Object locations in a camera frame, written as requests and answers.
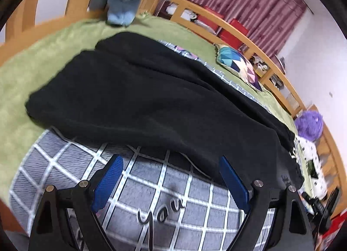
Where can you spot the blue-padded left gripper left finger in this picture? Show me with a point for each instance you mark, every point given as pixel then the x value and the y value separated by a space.
pixel 52 230

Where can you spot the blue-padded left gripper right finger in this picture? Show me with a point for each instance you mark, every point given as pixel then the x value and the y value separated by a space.
pixel 255 193

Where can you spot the black pants with white stripe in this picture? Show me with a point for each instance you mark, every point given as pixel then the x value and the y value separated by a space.
pixel 133 90

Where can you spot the white black-spotted cloth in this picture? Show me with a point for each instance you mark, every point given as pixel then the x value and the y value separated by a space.
pixel 314 183

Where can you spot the green plush bedspread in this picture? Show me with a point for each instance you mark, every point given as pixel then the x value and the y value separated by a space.
pixel 30 69

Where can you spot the purple plush toy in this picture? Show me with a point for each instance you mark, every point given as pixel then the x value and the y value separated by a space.
pixel 309 125

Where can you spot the grey grid blanket with stars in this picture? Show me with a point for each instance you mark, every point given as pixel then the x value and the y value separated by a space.
pixel 162 200

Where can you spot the colourful geometric pillow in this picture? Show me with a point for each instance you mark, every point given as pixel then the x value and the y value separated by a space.
pixel 236 63

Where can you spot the red chair left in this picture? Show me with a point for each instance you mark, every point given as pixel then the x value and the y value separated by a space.
pixel 206 23

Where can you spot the wooden bed frame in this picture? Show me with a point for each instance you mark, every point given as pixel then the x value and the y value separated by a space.
pixel 308 73

